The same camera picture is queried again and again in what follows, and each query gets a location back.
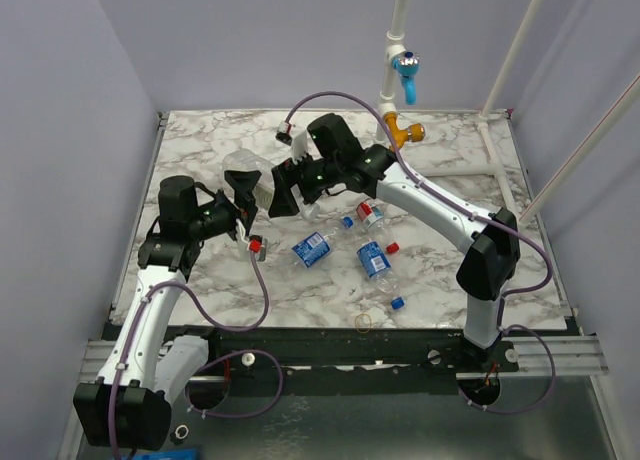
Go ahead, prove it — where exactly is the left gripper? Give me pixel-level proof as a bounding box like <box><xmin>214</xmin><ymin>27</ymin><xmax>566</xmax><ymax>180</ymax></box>
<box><xmin>190</xmin><ymin>171</ymin><xmax>261</xmax><ymax>244</ymax></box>

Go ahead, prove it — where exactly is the large clear juice bottle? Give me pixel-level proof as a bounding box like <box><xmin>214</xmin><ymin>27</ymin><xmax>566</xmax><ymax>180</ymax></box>
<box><xmin>221</xmin><ymin>149</ymin><xmax>321</xmax><ymax>223</ymax></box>

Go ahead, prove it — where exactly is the blue label bottle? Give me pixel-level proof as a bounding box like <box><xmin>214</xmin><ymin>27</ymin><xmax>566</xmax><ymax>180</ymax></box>
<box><xmin>290</xmin><ymin>216</ymin><xmax>354</xmax><ymax>269</ymax></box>
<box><xmin>356</xmin><ymin>241</ymin><xmax>405</xmax><ymax>311</ymax></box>

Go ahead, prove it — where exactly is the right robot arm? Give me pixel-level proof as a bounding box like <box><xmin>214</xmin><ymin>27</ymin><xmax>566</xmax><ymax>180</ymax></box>
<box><xmin>268</xmin><ymin>113</ymin><xmax>520</xmax><ymax>372</ymax></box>

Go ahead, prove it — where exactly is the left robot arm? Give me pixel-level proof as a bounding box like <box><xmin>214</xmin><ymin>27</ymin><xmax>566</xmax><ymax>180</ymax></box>
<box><xmin>73</xmin><ymin>170</ymin><xmax>261</xmax><ymax>450</ymax></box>

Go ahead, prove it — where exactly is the red label bottle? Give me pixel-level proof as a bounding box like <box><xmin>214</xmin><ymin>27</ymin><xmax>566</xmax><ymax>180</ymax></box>
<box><xmin>356</xmin><ymin>201</ymin><xmax>400</xmax><ymax>255</ymax></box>

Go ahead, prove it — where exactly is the rubber band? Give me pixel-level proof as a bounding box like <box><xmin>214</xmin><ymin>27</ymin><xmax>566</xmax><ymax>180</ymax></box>
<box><xmin>354</xmin><ymin>313</ymin><xmax>373</xmax><ymax>334</ymax></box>

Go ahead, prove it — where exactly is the yellow brass faucet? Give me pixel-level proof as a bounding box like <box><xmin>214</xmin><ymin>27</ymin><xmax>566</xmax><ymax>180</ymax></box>
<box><xmin>383</xmin><ymin>112</ymin><xmax>425</xmax><ymax>151</ymax></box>

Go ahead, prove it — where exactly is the blue faucet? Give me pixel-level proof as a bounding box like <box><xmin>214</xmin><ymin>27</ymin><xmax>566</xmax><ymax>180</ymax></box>
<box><xmin>391</xmin><ymin>51</ymin><xmax>420</xmax><ymax>105</ymax></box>

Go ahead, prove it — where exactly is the blue box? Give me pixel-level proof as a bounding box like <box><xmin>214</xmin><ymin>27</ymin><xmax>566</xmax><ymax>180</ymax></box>
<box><xmin>121</xmin><ymin>447</ymin><xmax>201</xmax><ymax>460</ymax></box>

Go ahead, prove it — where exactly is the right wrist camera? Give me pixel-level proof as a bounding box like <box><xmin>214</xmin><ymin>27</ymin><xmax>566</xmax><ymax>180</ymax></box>
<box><xmin>275</xmin><ymin>121</ymin><xmax>309</xmax><ymax>164</ymax></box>

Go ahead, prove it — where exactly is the white PVC pipe frame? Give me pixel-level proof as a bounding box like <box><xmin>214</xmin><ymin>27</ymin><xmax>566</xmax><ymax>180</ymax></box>
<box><xmin>378</xmin><ymin>0</ymin><xmax>544</xmax><ymax>213</ymax></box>

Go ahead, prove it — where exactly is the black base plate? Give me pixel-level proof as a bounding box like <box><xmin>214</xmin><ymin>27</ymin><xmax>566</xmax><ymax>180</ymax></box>
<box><xmin>99</xmin><ymin>324</ymin><xmax>521</xmax><ymax>399</ymax></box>

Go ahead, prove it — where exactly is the aluminium rail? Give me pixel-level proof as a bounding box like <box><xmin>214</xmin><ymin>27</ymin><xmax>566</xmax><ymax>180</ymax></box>
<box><xmin>79</xmin><ymin>335</ymin><xmax>609</xmax><ymax>382</ymax></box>

